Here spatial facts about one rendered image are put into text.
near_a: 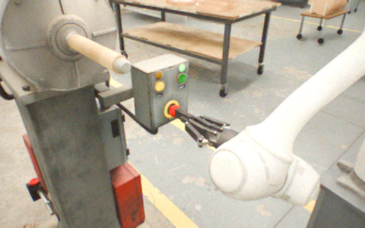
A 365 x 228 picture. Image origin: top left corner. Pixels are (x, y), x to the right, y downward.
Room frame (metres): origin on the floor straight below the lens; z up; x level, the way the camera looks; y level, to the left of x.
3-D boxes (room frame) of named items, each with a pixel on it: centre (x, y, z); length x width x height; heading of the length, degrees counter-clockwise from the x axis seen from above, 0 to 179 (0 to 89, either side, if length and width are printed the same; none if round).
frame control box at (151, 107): (0.83, 0.13, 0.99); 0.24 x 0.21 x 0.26; 42
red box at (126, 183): (0.89, 0.29, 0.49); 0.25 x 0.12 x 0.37; 42
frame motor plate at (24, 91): (0.78, 0.42, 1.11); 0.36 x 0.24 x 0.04; 42
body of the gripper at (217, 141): (0.59, -0.11, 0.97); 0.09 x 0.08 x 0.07; 42
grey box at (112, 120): (0.88, 0.30, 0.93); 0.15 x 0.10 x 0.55; 42
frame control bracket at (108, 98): (0.79, 0.18, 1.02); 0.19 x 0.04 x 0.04; 132
